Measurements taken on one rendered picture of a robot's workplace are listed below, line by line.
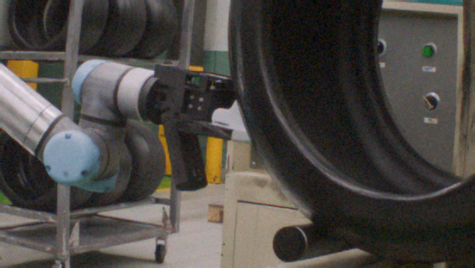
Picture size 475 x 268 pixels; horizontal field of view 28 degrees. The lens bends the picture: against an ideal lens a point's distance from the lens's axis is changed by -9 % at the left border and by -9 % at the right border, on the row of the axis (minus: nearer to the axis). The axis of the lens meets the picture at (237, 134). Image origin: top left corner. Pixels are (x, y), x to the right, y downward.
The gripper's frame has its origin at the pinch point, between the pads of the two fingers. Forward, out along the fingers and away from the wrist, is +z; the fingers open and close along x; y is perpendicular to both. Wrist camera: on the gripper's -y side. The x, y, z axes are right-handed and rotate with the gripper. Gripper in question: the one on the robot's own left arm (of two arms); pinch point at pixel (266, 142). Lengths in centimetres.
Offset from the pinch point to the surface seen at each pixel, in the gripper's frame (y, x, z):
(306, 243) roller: -8.9, -9.6, 14.7
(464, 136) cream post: 4.4, 26.3, 17.8
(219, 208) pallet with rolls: -136, 502, -377
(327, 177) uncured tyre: -0.2, -11.7, 17.0
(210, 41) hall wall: -30, 795, -644
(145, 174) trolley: -82, 309, -287
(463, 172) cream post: -0.9, 26.4, 18.8
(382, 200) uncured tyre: -1.1, -11.7, 24.7
